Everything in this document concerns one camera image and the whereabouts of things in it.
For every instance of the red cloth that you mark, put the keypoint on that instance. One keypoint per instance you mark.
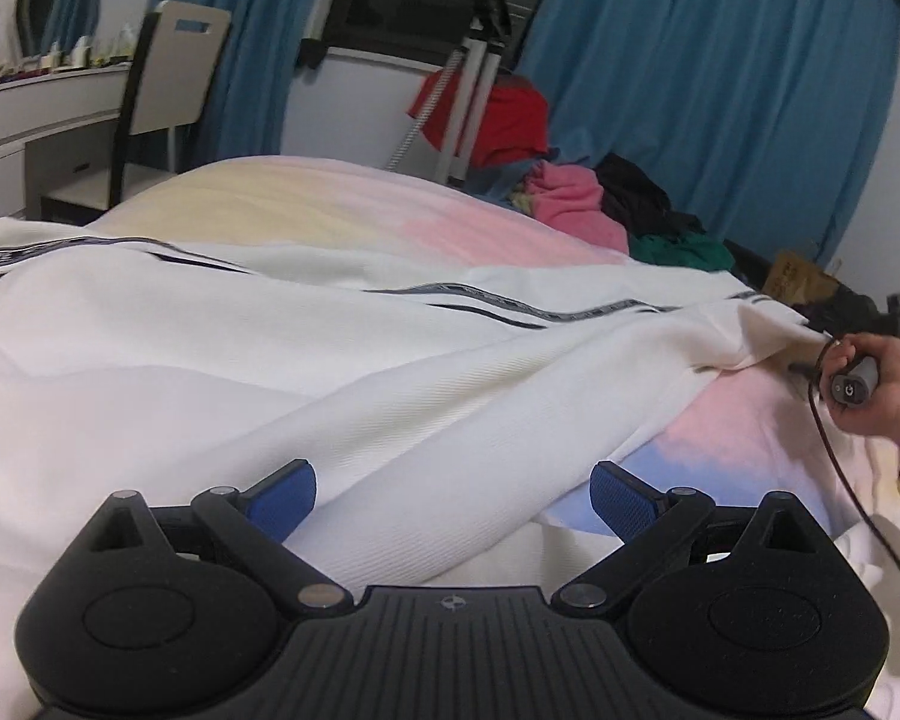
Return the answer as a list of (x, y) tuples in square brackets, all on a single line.
[(514, 124)]

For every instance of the green cloth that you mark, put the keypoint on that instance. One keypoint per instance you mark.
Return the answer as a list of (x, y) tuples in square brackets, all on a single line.
[(682, 251)]

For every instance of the person's right hand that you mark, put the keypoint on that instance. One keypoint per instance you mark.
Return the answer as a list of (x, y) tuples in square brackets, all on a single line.
[(896, 405)]

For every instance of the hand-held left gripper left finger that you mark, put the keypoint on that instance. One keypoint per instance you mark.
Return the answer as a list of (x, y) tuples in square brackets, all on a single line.
[(283, 499)]

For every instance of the wide blue curtain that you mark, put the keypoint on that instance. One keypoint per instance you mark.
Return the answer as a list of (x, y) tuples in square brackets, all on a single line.
[(720, 90)]

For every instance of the dark window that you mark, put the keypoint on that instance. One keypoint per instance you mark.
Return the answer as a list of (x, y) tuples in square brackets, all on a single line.
[(420, 0)]

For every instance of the brown cardboard box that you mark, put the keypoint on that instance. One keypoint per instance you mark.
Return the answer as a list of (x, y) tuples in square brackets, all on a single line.
[(799, 277)]

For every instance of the row of cosmetic bottles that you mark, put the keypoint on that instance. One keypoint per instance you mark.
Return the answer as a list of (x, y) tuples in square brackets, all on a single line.
[(82, 52)]

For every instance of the narrow blue curtain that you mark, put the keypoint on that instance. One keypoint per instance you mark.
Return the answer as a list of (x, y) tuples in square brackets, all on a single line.
[(247, 52)]

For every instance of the white vanity desk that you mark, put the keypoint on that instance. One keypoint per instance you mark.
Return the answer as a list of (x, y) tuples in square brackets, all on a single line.
[(45, 120)]

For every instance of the pink cloth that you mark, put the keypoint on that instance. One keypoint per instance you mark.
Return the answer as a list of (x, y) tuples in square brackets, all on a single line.
[(577, 202)]

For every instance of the black cloth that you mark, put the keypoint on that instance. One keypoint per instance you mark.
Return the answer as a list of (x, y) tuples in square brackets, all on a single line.
[(645, 199)]

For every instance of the silver tripod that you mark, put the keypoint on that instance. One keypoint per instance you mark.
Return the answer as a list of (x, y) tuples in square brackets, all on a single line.
[(469, 105)]

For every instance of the pastel tie-dye bed blanket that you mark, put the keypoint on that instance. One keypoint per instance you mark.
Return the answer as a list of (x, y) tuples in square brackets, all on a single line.
[(420, 214)]

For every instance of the black curtain holder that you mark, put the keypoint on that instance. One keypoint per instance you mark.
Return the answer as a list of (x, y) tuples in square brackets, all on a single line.
[(311, 52)]

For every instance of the white pants with striped trim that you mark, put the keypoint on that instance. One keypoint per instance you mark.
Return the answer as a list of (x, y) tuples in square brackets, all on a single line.
[(232, 360)]

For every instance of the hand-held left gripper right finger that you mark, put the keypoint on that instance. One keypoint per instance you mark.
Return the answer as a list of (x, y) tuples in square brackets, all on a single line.
[(622, 499)]

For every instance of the black and white chair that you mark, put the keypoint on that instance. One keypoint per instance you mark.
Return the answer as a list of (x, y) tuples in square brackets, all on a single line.
[(172, 82)]

